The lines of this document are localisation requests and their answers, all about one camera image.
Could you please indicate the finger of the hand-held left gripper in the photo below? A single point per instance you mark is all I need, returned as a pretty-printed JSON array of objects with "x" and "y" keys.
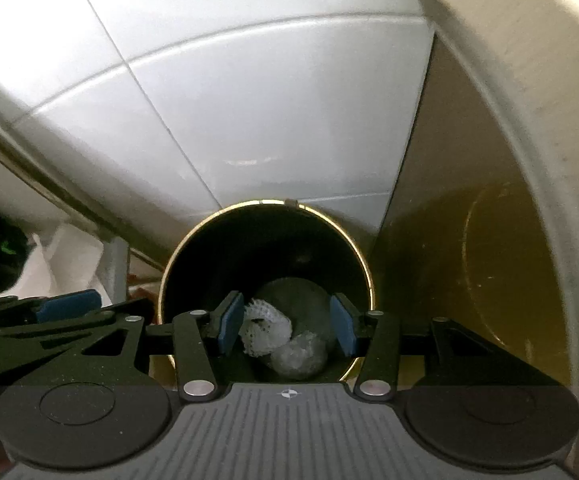
[
  {"x": 29, "y": 335},
  {"x": 67, "y": 306}
]

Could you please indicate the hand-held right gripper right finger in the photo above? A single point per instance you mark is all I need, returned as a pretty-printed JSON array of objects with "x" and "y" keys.
[{"x": 343, "y": 327}]

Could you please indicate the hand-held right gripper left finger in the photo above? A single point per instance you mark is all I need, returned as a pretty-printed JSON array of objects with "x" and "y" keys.
[{"x": 230, "y": 325}]

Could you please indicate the white foam fruit net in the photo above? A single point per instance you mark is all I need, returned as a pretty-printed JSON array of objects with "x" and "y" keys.
[{"x": 264, "y": 327}]

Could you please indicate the black trash bin gold rim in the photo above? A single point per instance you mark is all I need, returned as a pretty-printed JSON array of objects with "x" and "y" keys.
[{"x": 209, "y": 260}]

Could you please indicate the white plastic bag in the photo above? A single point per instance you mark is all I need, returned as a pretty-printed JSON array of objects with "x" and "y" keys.
[{"x": 64, "y": 260}]

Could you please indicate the crumpled clear plastic bag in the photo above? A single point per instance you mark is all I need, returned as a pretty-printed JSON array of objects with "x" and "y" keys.
[{"x": 299, "y": 357}]

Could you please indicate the metal rail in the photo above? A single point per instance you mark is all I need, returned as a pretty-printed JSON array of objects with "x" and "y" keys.
[{"x": 69, "y": 195}]

